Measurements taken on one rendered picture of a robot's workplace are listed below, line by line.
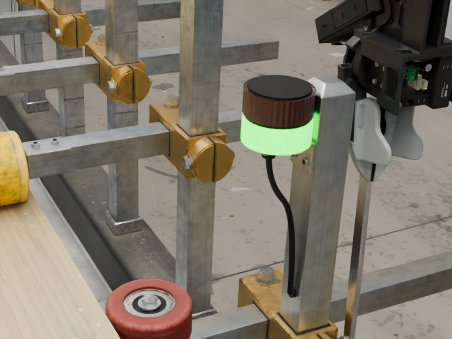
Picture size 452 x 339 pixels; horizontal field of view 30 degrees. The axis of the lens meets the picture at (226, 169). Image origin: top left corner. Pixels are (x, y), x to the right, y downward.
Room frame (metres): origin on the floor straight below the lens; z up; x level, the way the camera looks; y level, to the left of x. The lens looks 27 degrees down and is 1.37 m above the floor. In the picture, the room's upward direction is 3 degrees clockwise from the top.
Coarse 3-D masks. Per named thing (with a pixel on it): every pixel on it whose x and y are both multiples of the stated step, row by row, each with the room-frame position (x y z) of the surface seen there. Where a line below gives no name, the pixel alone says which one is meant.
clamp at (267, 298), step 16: (240, 288) 0.73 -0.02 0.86; (256, 288) 0.72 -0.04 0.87; (272, 288) 0.72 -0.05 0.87; (240, 304) 0.73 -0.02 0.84; (256, 304) 0.70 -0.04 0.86; (272, 304) 0.69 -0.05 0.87; (272, 320) 0.67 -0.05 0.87; (272, 336) 0.67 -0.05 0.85; (288, 336) 0.65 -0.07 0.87; (304, 336) 0.64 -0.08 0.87; (320, 336) 0.65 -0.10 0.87; (336, 336) 0.66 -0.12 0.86
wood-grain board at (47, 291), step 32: (0, 224) 0.77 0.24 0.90; (32, 224) 0.78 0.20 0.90; (0, 256) 0.71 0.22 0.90; (32, 256) 0.71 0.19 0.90; (64, 256) 0.72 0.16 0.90; (0, 288) 0.66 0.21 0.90; (32, 288) 0.66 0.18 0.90; (64, 288) 0.66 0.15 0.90; (0, 320) 0.61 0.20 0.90; (32, 320) 0.61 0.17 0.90; (64, 320) 0.61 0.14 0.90; (96, 320) 0.61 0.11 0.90
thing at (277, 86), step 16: (256, 80) 0.66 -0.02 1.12; (272, 80) 0.66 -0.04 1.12; (288, 80) 0.66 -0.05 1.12; (272, 96) 0.63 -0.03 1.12; (288, 96) 0.63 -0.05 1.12; (304, 96) 0.63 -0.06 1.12; (272, 128) 0.62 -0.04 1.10; (288, 128) 0.62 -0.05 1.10; (304, 160) 0.65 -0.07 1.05; (272, 176) 0.65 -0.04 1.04; (288, 208) 0.65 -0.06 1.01; (288, 224) 0.65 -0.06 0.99; (288, 288) 0.66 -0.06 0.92
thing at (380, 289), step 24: (408, 264) 0.80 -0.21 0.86; (432, 264) 0.80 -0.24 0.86; (336, 288) 0.74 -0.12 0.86; (384, 288) 0.75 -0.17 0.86; (408, 288) 0.77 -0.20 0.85; (432, 288) 0.78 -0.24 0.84; (240, 312) 0.69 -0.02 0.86; (336, 312) 0.72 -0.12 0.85; (360, 312) 0.74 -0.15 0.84; (192, 336) 0.65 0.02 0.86; (216, 336) 0.66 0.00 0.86; (240, 336) 0.67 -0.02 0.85; (264, 336) 0.68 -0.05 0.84
